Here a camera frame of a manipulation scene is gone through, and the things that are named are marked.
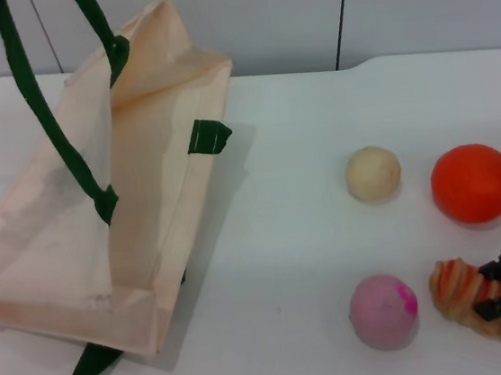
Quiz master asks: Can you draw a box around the long orange striped bread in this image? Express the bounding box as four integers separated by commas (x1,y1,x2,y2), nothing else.
425,252,501,373

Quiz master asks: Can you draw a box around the beige round egg yolk pastry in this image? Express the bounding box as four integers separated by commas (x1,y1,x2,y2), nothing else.
342,142,406,207

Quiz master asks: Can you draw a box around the cream bag with green handles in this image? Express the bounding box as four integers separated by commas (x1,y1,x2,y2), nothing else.
0,0,269,375

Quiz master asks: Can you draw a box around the orange round fruit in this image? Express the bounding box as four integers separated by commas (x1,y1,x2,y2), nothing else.
426,139,501,228

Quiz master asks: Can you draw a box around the pink round bun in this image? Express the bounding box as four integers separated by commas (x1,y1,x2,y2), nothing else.
345,269,424,356

